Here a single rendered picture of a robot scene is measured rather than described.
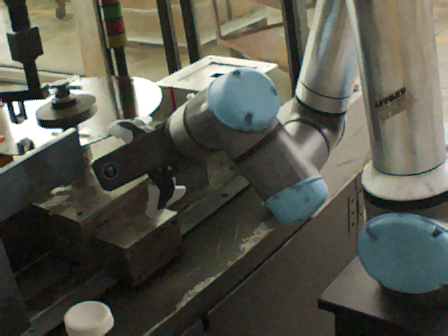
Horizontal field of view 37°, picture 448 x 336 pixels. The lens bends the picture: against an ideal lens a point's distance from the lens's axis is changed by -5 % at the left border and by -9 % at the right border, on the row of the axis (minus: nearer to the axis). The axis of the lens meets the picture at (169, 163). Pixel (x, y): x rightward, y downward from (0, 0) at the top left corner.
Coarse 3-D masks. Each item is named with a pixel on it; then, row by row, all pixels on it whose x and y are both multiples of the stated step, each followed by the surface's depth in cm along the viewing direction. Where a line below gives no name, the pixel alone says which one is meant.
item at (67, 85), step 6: (72, 78) 119; (78, 78) 120; (54, 84) 116; (60, 84) 116; (66, 84) 116; (72, 84) 116; (54, 90) 115; (60, 90) 116; (66, 90) 116; (72, 90) 116; (78, 90) 115; (48, 96) 114; (54, 96) 117; (60, 96) 116; (66, 96) 117
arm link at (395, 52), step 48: (384, 0) 62; (384, 48) 65; (432, 48) 65; (384, 96) 67; (432, 96) 67; (384, 144) 70; (432, 144) 68; (384, 192) 71; (432, 192) 69; (384, 240) 71; (432, 240) 69; (432, 288) 72
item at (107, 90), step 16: (96, 80) 131; (112, 80) 130; (128, 80) 128; (144, 80) 126; (96, 96) 123; (112, 96) 122; (128, 96) 120; (144, 96) 119; (160, 96) 118; (0, 112) 125; (16, 112) 123; (32, 112) 122; (96, 112) 116; (112, 112) 115; (128, 112) 113; (144, 112) 112; (0, 128) 117; (16, 128) 116; (32, 128) 115; (48, 128) 113; (64, 128) 112; (80, 128) 111; (96, 128) 110; (0, 144) 111; (16, 144) 109; (32, 144) 108
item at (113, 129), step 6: (120, 120) 105; (144, 120) 105; (150, 120) 105; (108, 126) 107; (114, 126) 103; (108, 132) 106; (114, 132) 104; (120, 132) 103; (126, 132) 101; (126, 138) 102; (132, 138) 100
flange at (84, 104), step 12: (72, 96) 118; (84, 96) 121; (48, 108) 119; (60, 108) 117; (72, 108) 116; (84, 108) 116; (36, 120) 117; (48, 120) 114; (60, 120) 114; (72, 120) 114
